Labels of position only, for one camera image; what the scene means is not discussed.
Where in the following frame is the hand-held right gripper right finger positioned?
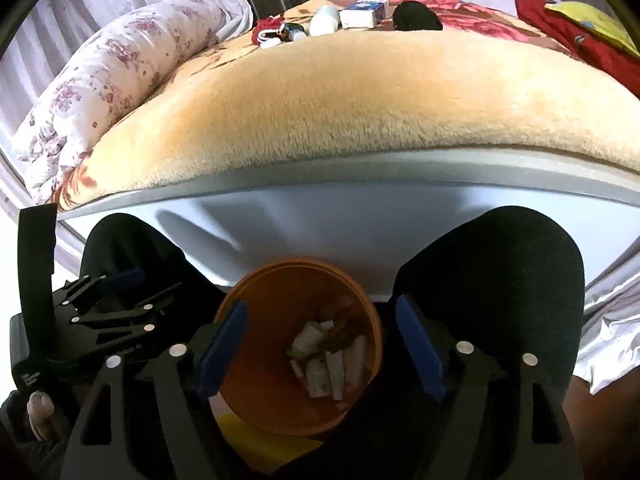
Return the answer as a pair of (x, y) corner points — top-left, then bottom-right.
(395, 292), (586, 480)

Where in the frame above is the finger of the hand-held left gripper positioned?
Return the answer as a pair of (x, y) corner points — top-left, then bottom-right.
(67, 282), (183, 335)
(52, 267), (146, 311)

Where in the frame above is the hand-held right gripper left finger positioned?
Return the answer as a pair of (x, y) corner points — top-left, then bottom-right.
(60, 300), (249, 480)

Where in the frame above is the orange plastic bin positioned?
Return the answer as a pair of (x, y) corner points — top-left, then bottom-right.
(212, 258), (385, 436)

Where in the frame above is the olive green horse figurine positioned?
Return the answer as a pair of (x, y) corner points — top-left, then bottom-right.
(325, 296), (357, 351)

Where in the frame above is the large green foam bottle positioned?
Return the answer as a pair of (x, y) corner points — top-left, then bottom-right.
(287, 322), (326, 361)

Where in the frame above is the white ointment tube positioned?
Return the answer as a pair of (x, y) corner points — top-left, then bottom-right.
(326, 350), (346, 401)

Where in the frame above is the person's left hand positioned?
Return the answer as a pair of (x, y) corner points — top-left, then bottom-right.
(25, 390), (58, 443)

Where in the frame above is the yellow cloth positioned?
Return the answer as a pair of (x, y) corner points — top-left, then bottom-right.
(217, 412), (326, 476)

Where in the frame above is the grey striped bedsheet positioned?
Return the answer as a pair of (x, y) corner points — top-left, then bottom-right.
(572, 265), (640, 396)

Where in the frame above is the pink floral rolled quilt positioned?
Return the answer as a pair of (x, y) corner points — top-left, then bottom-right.
(12, 0), (228, 206)

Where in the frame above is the yellow floral plush blanket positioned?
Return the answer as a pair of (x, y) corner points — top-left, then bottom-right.
(55, 0), (640, 211)

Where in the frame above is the red knitted ornament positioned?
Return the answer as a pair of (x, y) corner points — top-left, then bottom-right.
(250, 16), (286, 46)

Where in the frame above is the small white spray bottle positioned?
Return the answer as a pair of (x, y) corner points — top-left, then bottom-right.
(308, 5), (342, 37)

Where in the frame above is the black round object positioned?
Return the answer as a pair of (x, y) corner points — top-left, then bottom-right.
(391, 1), (444, 32)

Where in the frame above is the white and blue medicine box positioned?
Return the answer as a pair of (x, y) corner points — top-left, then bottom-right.
(339, 0), (391, 30)

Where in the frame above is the red cloth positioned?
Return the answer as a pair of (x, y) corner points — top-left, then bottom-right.
(515, 0), (640, 98)

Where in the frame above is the yellow printed bag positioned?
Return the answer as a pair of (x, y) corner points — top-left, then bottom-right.
(545, 1), (640, 58)

